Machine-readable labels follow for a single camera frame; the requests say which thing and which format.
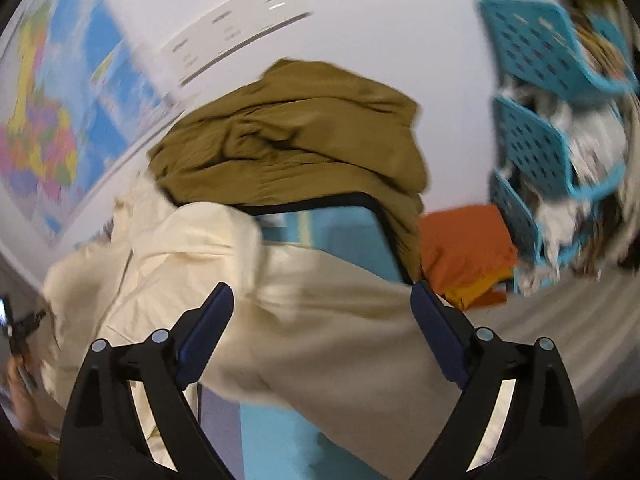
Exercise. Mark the cream large garment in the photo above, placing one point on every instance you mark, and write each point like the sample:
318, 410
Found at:
310, 320

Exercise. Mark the white paper wall sheet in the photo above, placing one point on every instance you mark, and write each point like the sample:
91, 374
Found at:
235, 30

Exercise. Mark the person's left forearm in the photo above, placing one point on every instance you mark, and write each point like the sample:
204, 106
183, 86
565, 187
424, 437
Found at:
25, 400

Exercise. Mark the grey striped bed sheet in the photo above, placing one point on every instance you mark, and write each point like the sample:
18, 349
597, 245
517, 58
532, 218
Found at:
575, 320

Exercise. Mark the brown patterned clothes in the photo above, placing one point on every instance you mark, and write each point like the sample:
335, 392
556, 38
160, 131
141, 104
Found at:
600, 35

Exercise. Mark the mustard yellow cloth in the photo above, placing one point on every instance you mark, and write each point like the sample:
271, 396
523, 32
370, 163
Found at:
475, 292

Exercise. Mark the teal blue cloth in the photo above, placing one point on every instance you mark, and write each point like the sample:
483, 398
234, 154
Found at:
330, 230

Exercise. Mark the blue plastic basket rack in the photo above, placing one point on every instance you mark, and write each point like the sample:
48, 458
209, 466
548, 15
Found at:
595, 135

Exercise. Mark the blue perforated plastic basket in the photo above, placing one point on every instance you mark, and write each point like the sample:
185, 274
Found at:
522, 225
535, 40
530, 140

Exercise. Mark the black chair frame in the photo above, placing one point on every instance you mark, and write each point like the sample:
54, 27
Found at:
390, 240

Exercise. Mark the orange folded cloth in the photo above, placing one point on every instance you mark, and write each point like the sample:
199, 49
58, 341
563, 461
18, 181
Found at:
465, 245

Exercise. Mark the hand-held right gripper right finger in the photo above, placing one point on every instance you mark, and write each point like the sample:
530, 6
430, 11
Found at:
440, 330

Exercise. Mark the colourful wall map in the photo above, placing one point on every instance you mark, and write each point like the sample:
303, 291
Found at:
60, 110

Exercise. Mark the olive brown garment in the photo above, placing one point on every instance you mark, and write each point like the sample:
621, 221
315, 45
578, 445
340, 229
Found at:
300, 145

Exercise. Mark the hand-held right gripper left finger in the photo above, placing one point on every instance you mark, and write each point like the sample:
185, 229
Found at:
207, 330

